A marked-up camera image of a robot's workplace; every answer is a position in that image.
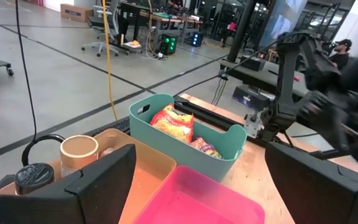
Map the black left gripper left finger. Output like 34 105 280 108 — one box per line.
0 143 137 224

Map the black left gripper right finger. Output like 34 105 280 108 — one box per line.
265 141 358 224

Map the tan lid seasoning jar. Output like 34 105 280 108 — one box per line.
60 134 99 179

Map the purple label spice jar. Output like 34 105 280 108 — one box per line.
14 162 55 196

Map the orange ramen pack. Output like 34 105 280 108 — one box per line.
149 104 195 144

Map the yellow red snack bag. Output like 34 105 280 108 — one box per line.
190 136 223 159

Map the white tray orange item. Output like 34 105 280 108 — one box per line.
122 39 142 50

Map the person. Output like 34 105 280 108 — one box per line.
328 39 353 71

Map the orange plastic bin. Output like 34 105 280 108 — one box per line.
0 128 177 224

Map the black background table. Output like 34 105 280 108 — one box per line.
219 57 310 99

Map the black box under table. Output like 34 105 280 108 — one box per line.
232 84 272 111

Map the teal plastic bin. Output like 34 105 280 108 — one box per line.
128 93 248 183

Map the pink plastic bin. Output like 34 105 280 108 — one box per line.
134 165 266 224

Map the black building column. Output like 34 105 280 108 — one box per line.
227 0 257 63

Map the blue lit computer tower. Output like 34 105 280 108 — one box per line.
191 30 204 48

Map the grey office chair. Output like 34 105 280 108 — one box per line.
81 0 121 58

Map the green lit computer tower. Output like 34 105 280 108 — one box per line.
161 33 179 56

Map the cardboard box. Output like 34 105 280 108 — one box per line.
60 2 94 23

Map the wooden background desk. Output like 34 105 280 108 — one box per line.
118 1 204 52

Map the black coiled cable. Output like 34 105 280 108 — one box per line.
14 0 67 167

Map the blue wall video screen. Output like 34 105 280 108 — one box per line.
267 0 309 47

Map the yellow cable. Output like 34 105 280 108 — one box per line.
100 0 119 121

